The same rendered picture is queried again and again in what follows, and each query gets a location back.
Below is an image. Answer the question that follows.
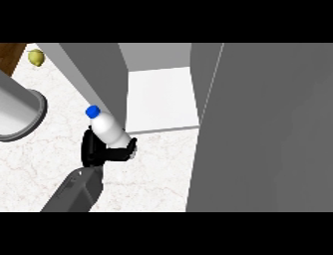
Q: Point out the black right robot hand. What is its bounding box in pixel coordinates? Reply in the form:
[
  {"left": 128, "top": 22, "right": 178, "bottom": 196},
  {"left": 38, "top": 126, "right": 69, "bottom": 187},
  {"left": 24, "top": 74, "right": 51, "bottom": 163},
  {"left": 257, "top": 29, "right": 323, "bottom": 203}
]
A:
[{"left": 81, "top": 127, "right": 140, "bottom": 168}]

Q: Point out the white bottle with blue cap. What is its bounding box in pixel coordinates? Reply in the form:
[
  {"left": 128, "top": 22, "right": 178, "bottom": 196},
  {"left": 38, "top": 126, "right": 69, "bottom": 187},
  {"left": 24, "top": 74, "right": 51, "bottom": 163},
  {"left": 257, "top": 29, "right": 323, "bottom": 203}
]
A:
[{"left": 85, "top": 105, "right": 140, "bottom": 159}]

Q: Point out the grey cabinet with white shelf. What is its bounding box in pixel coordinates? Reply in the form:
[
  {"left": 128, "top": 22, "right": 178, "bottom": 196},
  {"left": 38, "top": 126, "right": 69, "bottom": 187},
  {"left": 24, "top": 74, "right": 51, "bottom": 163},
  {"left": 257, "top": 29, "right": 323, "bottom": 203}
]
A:
[{"left": 118, "top": 43, "right": 202, "bottom": 135}]

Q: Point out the yellow-green lemon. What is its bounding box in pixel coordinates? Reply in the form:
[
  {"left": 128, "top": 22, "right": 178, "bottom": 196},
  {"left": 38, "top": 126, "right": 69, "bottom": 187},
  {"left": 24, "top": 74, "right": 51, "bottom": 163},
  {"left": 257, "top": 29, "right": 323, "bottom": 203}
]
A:
[{"left": 27, "top": 48, "right": 47, "bottom": 68}]

